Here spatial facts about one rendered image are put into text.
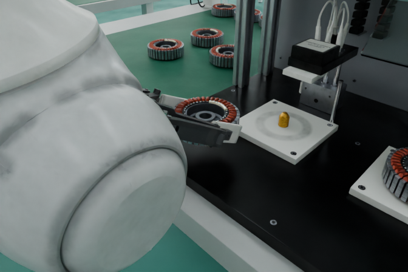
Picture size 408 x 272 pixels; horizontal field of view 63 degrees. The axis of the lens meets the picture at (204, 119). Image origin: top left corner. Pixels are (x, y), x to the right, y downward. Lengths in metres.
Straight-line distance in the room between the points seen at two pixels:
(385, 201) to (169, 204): 0.41
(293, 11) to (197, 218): 0.57
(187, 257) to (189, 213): 0.88
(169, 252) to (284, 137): 0.90
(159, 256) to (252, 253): 0.95
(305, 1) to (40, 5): 0.74
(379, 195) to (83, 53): 0.47
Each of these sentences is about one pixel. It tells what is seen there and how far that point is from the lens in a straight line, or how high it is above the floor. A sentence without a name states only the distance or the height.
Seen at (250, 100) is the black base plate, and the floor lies 0.77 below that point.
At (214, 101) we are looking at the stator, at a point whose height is 0.85.
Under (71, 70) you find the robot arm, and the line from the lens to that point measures 0.16.
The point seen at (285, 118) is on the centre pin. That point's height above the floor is 0.80.
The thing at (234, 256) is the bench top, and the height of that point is 0.74.
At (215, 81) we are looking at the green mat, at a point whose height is 0.75.
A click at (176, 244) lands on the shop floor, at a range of 1.43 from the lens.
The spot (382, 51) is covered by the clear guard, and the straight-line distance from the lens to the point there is 0.37.
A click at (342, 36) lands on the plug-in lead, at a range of 0.69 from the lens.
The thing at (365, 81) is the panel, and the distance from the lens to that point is 0.83.
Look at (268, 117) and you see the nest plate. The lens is 0.67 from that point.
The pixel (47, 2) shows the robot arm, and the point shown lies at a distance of 0.18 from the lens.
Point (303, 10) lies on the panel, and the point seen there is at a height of 0.93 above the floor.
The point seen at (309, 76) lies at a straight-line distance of 0.62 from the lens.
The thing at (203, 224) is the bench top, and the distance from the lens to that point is 0.50.
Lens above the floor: 1.12
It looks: 31 degrees down
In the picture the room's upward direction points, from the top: straight up
